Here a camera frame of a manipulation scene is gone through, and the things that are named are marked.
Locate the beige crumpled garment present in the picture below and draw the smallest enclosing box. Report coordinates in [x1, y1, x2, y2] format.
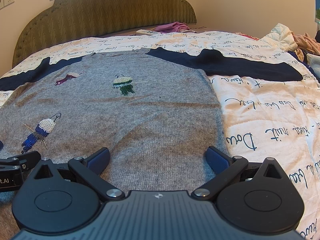
[292, 33, 320, 55]

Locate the grey navy knitted sweater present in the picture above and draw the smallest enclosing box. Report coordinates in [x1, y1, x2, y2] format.
[1, 49, 304, 239]

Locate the olive green upholstered headboard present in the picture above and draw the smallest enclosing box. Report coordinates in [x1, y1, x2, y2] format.
[12, 0, 197, 67]

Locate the purple cloth by headboard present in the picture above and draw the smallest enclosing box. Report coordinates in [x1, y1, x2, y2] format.
[153, 22, 190, 33]

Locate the white puffy jacket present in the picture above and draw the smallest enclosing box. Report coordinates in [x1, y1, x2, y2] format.
[259, 23, 298, 52]

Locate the white script-printed bed quilt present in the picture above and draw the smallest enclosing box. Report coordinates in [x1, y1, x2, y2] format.
[7, 31, 319, 239]

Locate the white remote control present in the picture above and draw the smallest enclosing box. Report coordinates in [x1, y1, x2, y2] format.
[136, 29, 161, 36]

